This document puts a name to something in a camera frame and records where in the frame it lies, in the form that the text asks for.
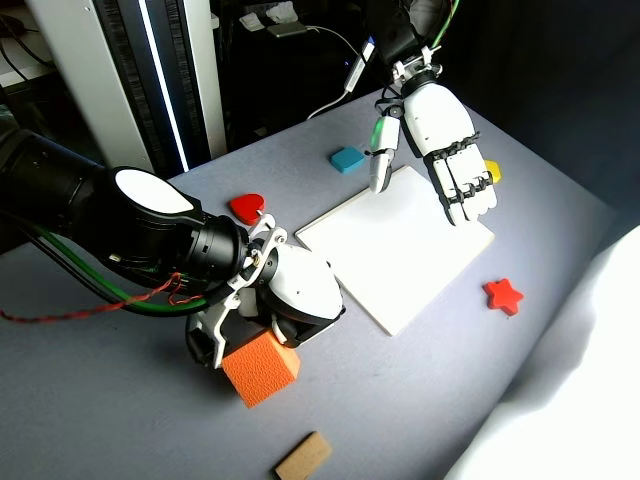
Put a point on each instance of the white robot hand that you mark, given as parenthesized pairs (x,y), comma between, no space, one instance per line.
(435,120)
(305,290)

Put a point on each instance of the orange foam block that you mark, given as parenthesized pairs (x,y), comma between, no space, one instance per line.
(260,370)

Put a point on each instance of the yellow block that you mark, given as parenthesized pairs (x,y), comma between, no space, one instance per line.
(495,170)

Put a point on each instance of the blue rounded square block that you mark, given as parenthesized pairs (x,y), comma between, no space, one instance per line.
(347,159)

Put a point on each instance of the white square board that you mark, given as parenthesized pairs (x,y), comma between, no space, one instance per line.
(400,255)

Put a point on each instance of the red heart block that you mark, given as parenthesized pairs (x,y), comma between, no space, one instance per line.
(246,205)

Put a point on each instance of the tan wooden rectangular block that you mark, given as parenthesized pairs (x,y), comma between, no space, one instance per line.
(304,457)

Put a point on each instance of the grey power bank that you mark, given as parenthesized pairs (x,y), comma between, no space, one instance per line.
(286,29)

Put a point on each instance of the red star block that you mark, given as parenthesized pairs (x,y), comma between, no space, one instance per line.
(502,296)

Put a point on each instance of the white crumpled object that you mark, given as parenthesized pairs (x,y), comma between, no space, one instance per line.
(280,11)

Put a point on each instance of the grey table cloth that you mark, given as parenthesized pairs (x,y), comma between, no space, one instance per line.
(125,415)

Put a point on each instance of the white black robot column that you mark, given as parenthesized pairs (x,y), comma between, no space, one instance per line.
(85,60)

